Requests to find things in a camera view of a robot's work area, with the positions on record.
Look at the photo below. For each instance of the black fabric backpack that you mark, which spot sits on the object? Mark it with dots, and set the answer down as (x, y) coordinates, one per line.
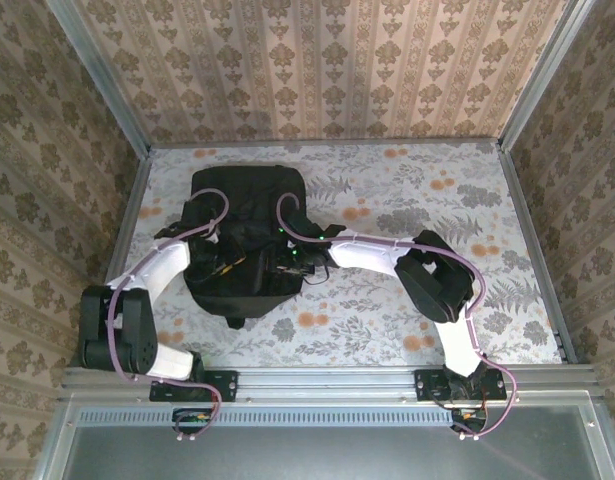
(247, 185)

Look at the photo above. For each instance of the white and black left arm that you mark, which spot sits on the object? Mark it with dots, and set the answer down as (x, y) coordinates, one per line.
(152, 280)

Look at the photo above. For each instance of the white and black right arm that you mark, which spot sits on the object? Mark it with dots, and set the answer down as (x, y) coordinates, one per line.
(387, 255)

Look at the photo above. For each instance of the floral patterned table cover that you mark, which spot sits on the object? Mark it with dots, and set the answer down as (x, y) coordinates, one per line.
(412, 190)

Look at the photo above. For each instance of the grey metal panel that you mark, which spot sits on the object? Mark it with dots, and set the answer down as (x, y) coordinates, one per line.
(312, 455)

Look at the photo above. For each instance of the white plastic bracket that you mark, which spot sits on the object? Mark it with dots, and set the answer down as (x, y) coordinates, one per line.
(214, 235)

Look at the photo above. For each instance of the aluminium table side rail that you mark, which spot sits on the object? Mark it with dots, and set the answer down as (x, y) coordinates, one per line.
(528, 225)
(128, 225)

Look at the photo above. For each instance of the aluminium table front rail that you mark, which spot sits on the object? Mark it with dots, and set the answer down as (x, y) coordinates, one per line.
(327, 385)

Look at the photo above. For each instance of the aluminium frame post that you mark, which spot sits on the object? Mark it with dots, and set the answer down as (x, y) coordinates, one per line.
(543, 75)
(103, 75)

